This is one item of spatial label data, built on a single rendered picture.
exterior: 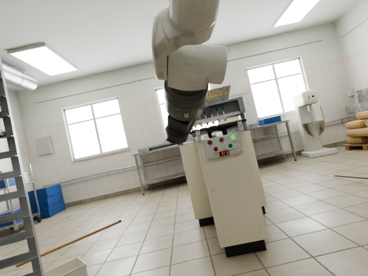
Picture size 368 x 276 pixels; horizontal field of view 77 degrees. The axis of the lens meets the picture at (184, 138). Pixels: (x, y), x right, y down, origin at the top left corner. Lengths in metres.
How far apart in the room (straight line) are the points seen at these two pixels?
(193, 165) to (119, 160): 3.69
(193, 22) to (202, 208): 2.18
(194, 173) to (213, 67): 1.99
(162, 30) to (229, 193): 1.43
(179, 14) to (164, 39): 0.05
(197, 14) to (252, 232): 1.59
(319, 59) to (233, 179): 5.56
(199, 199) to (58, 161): 4.57
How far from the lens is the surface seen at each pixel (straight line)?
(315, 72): 6.75
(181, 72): 0.40
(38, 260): 1.32
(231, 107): 2.45
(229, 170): 1.65
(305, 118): 5.84
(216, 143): 1.60
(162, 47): 0.36
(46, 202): 5.64
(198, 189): 2.36
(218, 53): 0.41
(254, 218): 1.75
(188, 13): 0.31
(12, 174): 1.28
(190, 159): 2.32
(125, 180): 5.85
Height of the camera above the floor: 0.83
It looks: 2 degrees up
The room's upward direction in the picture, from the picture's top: 13 degrees counter-clockwise
